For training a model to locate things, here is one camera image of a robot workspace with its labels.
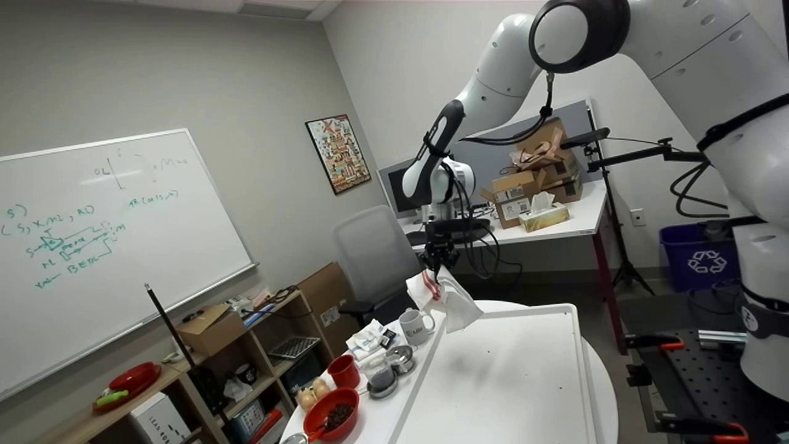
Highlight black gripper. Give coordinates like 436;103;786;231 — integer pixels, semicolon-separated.
424;220;462;284

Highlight white towel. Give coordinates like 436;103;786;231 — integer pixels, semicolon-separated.
404;267;489;336

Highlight white rectangular tray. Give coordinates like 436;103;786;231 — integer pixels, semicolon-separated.
388;302;610;444

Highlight white ceramic mug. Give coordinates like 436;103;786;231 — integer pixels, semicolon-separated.
396;305;438;349

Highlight grey office chair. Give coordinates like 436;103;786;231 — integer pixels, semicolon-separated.
331;202;457;330

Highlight black computer monitor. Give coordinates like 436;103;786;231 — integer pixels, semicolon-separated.
383;155;433;223

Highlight silver metal tin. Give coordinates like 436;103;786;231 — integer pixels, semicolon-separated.
385;342;419;377

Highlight white paper packets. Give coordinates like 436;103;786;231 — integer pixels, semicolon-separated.
343;318;408;360

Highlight small beige box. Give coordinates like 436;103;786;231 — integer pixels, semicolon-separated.
495;189;574;234

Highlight dark round tin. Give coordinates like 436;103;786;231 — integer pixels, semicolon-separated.
364;367;403;402

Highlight small red cup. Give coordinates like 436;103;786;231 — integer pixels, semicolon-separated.
326;352;364;392

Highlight white desk with red legs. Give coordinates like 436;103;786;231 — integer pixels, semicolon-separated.
396;176;634;357

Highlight large brown cardboard box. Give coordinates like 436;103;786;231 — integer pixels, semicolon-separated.
483;118;586;208

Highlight framed colourful poster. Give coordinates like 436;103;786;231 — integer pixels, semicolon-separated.
303;112;376;197

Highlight round white table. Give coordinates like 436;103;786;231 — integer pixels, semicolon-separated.
279;297;622;444

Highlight clear plastic food container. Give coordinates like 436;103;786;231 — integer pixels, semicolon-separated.
293;374;335;414

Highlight red bowl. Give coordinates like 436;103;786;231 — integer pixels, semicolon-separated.
300;387;363;444

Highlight wooden shelf unit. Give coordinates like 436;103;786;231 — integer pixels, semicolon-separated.
46;286;340;444

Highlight orange black clamp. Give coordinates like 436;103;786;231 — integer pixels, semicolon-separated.
623;330;691;355
653;413;754;444

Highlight open brown cardboard box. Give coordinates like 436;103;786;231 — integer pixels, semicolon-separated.
176;302;249;357

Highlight blue recycling bin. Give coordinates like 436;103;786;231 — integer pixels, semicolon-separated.
659;220;740;297

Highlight thin black pole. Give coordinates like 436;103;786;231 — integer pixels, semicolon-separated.
143;282;204;383

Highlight silver metal cylinder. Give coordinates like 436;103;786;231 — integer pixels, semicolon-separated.
696;325;749;352

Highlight black workbench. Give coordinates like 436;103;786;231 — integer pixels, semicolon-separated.
623;325;789;444

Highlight white storage box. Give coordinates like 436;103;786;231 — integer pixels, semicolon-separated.
129;391;197;444

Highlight red plate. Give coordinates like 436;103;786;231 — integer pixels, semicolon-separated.
107;360;165;397

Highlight whiteboard with green writing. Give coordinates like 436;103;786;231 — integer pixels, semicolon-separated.
0;125;260;405

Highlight green red toy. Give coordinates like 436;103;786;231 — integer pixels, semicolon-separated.
92;387;134;416

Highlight black camera stand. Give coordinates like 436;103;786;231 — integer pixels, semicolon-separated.
585;109;702;293

